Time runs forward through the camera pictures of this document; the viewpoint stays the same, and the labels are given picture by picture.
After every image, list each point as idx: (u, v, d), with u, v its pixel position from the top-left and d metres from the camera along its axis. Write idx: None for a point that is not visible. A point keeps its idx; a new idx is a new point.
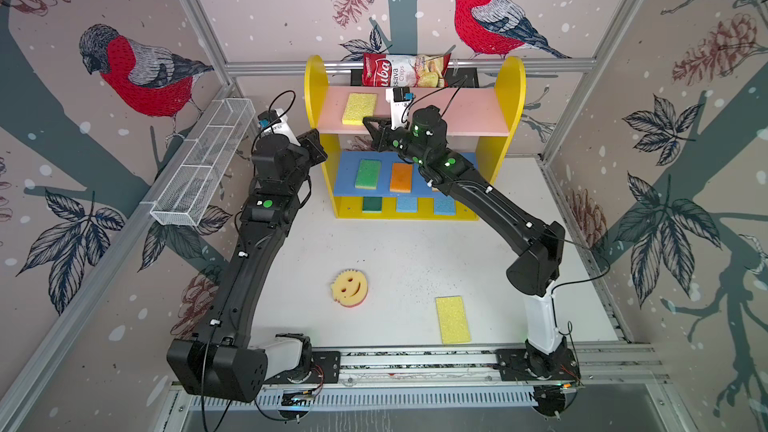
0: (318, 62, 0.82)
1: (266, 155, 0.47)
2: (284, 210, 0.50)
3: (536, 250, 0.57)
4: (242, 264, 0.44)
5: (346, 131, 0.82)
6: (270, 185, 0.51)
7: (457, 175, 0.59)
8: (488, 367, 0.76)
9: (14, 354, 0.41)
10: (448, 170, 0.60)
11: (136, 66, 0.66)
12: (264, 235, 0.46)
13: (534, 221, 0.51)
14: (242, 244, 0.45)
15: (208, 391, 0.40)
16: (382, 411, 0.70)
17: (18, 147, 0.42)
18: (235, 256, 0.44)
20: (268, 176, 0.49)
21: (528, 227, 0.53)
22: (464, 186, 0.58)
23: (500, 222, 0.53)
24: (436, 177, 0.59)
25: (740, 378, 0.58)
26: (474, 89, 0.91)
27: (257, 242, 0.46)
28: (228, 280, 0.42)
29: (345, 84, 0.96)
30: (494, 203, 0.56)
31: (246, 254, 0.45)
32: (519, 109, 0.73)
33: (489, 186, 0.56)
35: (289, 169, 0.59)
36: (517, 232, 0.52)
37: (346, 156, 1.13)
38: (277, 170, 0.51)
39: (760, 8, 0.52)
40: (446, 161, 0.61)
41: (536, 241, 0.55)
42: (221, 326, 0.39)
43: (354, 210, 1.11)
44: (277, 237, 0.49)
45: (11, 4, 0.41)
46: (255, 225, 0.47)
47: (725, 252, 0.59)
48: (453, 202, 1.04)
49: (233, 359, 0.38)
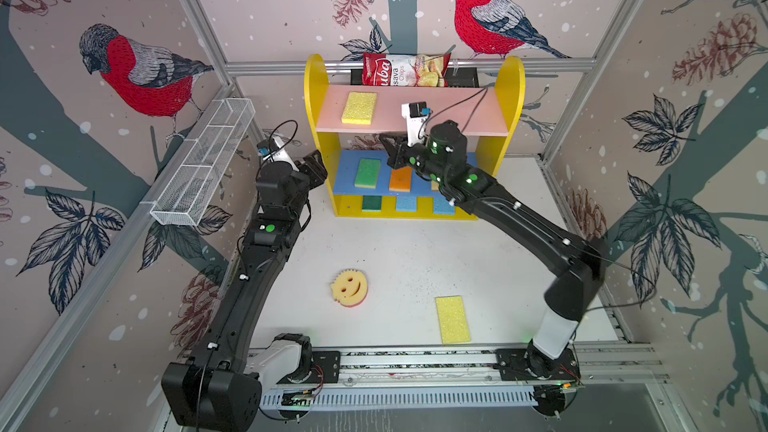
0: (318, 61, 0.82)
1: (270, 180, 0.50)
2: (285, 235, 0.52)
3: (580, 271, 0.51)
4: (241, 288, 0.44)
5: (346, 130, 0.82)
6: (273, 210, 0.52)
7: (479, 191, 0.55)
8: (489, 367, 0.76)
9: (14, 354, 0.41)
10: (469, 186, 0.56)
11: (136, 66, 0.66)
12: (265, 258, 0.48)
13: (571, 238, 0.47)
14: (243, 267, 0.47)
15: (200, 423, 0.39)
16: (382, 411, 0.70)
17: (19, 147, 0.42)
18: (236, 279, 0.45)
20: (271, 202, 0.51)
21: (565, 245, 0.47)
22: (488, 202, 0.54)
23: (533, 240, 0.48)
24: (458, 194, 0.55)
25: (740, 378, 0.58)
26: (475, 89, 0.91)
27: (258, 265, 0.47)
28: (228, 303, 0.43)
29: (345, 84, 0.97)
30: (526, 220, 0.51)
31: (247, 277, 0.46)
32: (519, 109, 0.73)
33: (517, 201, 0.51)
35: (292, 194, 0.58)
36: (555, 251, 0.47)
37: (346, 154, 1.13)
38: (280, 194, 0.52)
39: (760, 8, 0.52)
40: (467, 178, 0.58)
41: (578, 260, 0.50)
42: (219, 349, 0.39)
43: (353, 209, 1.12)
44: (278, 261, 0.51)
45: (11, 4, 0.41)
46: (256, 248, 0.49)
47: (725, 253, 0.59)
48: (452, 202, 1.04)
49: (230, 384, 0.37)
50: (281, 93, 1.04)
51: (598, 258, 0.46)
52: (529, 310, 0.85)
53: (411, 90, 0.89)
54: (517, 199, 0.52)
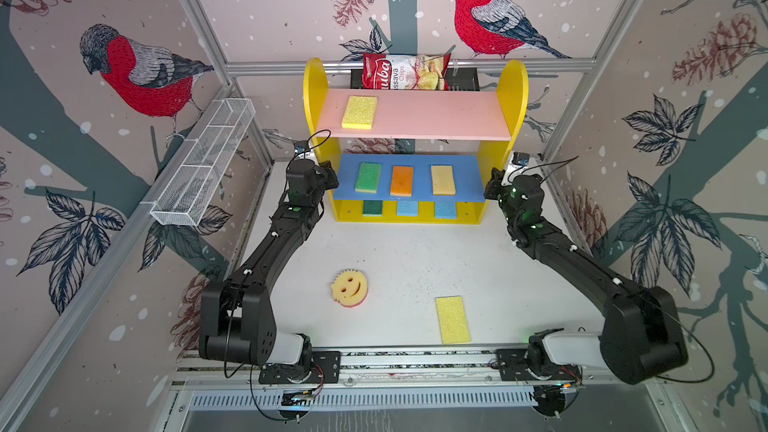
0: (318, 64, 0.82)
1: (297, 171, 0.61)
2: (309, 216, 0.63)
3: (624, 304, 0.44)
4: (271, 242, 0.53)
5: (346, 135, 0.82)
6: (297, 198, 0.64)
7: (541, 236, 0.61)
8: (488, 367, 0.76)
9: (14, 354, 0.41)
10: (534, 231, 0.63)
11: (136, 66, 0.66)
12: (292, 225, 0.58)
13: (623, 278, 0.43)
14: (274, 228, 0.57)
15: (226, 347, 0.42)
16: (382, 411, 0.70)
17: (18, 147, 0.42)
18: (267, 235, 0.55)
20: (297, 190, 0.62)
21: (615, 286, 0.47)
22: (548, 244, 0.58)
23: (583, 278, 0.49)
24: (522, 237, 0.62)
25: (740, 378, 0.58)
26: (474, 91, 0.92)
27: (287, 229, 0.57)
28: (260, 249, 0.51)
29: (345, 87, 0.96)
30: (583, 261, 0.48)
31: (277, 234, 0.55)
32: (521, 113, 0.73)
33: (572, 244, 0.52)
35: (314, 186, 0.70)
36: (602, 289, 0.47)
37: (346, 158, 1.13)
38: (305, 184, 0.64)
39: (760, 8, 0.52)
40: (534, 224, 0.67)
41: (626, 299, 0.44)
42: (253, 274, 0.46)
43: (353, 213, 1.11)
44: (302, 232, 0.62)
45: (11, 4, 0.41)
46: (284, 219, 0.59)
47: (725, 252, 0.59)
48: (453, 205, 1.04)
49: (260, 298, 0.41)
50: (281, 93, 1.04)
51: (656, 306, 0.42)
52: (529, 310, 0.85)
53: (411, 91, 0.89)
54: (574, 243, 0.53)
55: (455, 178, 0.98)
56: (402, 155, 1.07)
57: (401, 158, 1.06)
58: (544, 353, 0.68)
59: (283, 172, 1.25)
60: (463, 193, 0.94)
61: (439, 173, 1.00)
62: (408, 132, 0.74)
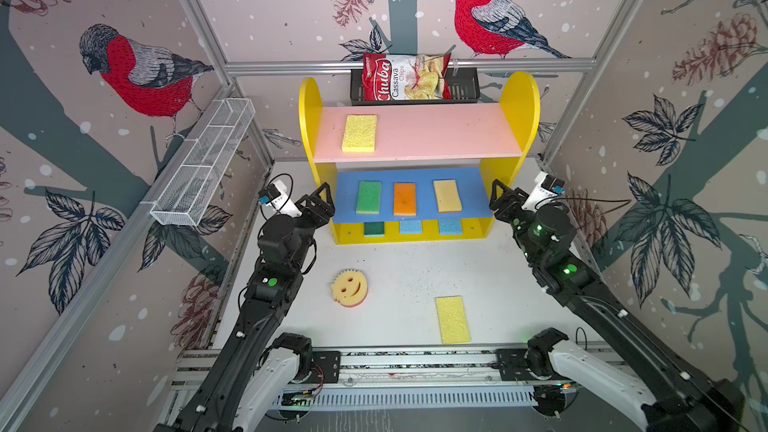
0: (310, 84, 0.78)
1: (272, 239, 0.49)
2: (287, 290, 0.52)
3: (699, 415, 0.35)
4: (236, 347, 0.45)
5: (347, 158, 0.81)
6: (275, 263, 0.51)
7: (577, 288, 0.51)
8: (488, 367, 0.76)
9: (15, 353, 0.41)
10: (566, 277, 0.53)
11: (136, 66, 0.66)
12: (263, 315, 0.48)
13: (690, 370, 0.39)
14: (240, 323, 0.47)
15: None
16: (382, 411, 0.70)
17: (18, 147, 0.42)
18: (231, 336, 0.46)
20: (275, 258, 0.51)
21: (683, 379, 0.41)
22: (588, 306, 0.49)
23: (639, 358, 0.43)
24: (553, 284, 0.52)
25: (739, 378, 0.58)
26: (473, 105, 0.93)
27: (256, 323, 0.47)
28: (223, 361, 0.44)
29: (346, 109, 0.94)
30: (633, 335, 0.45)
31: (243, 336, 0.46)
32: (535, 128, 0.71)
33: (623, 309, 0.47)
35: (294, 248, 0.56)
36: (665, 380, 0.41)
37: (345, 176, 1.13)
38: (283, 252, 0.52)
39: (760, 8, 0.52)
40: (565, 267, 0.55)
41: (696, 403, 0.39)
42: (206, 414, 0.39)
43: (354, 235, 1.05)
44: (276, 318, 0.51)
45: (11, 4, 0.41)
46: (255, 304, 0.49)
47: (725, 252, 0.59)
48: (458, 220, 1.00)
49: None
50: (281, 93, 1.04)
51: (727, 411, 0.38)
52: (529, 310, 0.85)
53: (410, 91, 0.89)
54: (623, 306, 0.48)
55: (461, 194, 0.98)
56: (403, 173, 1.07)
57: (402, 175, 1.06)
58: (545, 356, 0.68)
59: (283, 172, 1.25)
60: (469, 209, 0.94)
61: (443, 189, 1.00)
62: (415, 153, 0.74)
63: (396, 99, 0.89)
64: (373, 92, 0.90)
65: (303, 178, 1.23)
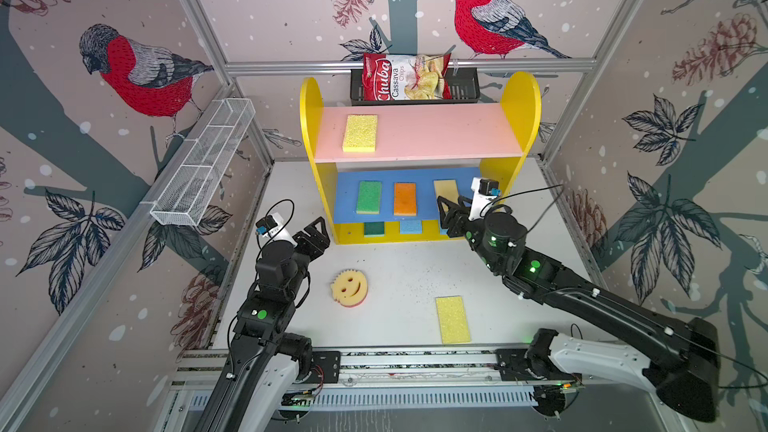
0: (310, 85, 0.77)
1: (271, 262, 0.51)
2: (279, 321, 0.51)
3: (696, 365, 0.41)
4: (228, 389, 0.44)
5: (347, 158, 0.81)
6: (269, 291, 0.52)
7: (547, 283, 0.51)
8: (489, 367, 0.76)
9: (15, 353, 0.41)
10: (534, 276, 0.52)
11: (136, 66, 0.66)
12: (253, 352, 0.47)
13: (672, 326, 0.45)
14: (230, 364, 0.46)
15: None
16: (382, 411, 0.70)
17: (18, 147, 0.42)
18: (222, 378, 0.45)
20: (268, 284, 0.50)
21: (671, 336, 0.42)
22: (568, 297, 0.49)
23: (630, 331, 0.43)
24: (527, 288, 0.51)
25: (739, 378, 0.58)
26: (473, 105, 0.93)
27: (247, 362, 0.46)
28: (214, 405, 0.43)
29: (346, 109, 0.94)
30: (613, 310, 0.46)
31: (234, 377, 0.45)
32: (534, 128, 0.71)
33: (594, 289, 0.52)
35: (291, 275, 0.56)
36: (658, 344, 0.41)
37: (345, 176, 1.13)
38: (280, 277, 0.53)
39: (760, 8, 0.52)
40: (530, 267, 0.54)
41: (692, 357, 0.44)
42: None
43: (354, 234, 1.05)
44: (268, 353, 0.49)
45: (11, 4, 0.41)
46: (245, 340, 0.48)
47: (725, 252, 0.59)
48: None
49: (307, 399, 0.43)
50: (280, 93, 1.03)
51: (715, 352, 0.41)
52: (529, 310, 0.85)
53: (410, 91, 0.89)
54: (593, 285, 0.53)
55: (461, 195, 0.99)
56: (403, 173, 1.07)
57: (402, 175, 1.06)
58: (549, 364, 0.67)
59: (283, 171, 1.25)
60: None
61: (443, 189, 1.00)
62: (416, 153, 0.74)
63: (396, 99, 0.89)
64: (373, 92, 0.90)
65: (303, 178, 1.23)
